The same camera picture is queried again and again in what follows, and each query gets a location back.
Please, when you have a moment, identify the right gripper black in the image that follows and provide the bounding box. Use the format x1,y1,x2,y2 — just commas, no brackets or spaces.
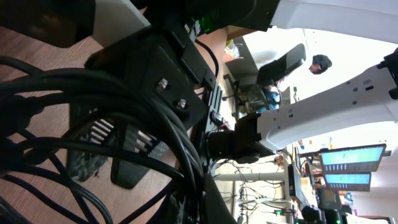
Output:
85,19,216,189

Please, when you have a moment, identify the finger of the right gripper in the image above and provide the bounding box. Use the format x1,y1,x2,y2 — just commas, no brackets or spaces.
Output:
66,103,121,182

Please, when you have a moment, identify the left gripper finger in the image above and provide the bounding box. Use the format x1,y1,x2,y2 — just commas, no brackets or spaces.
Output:
155,172,239,224

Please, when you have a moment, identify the black usb cable long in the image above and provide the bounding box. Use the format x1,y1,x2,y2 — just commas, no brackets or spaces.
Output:
1,57,204,223

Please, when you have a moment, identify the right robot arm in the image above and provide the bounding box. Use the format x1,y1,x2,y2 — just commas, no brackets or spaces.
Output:
92,0,397,150

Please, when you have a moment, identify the lower computer monitor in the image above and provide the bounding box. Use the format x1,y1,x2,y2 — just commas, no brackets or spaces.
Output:
325,173,371,192

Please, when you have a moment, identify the computer monitor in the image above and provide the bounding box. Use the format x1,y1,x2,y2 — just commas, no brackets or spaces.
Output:
320,144,386,174
325,173,371,192

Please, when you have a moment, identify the upper computer monitor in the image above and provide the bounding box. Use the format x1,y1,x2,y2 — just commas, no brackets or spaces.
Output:
320,144,386,174

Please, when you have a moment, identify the seated person dark hair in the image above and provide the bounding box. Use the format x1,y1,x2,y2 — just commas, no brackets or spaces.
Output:
274,54,333,92

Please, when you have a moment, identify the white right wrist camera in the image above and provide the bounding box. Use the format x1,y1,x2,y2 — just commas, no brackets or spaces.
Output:
91,0,150,47

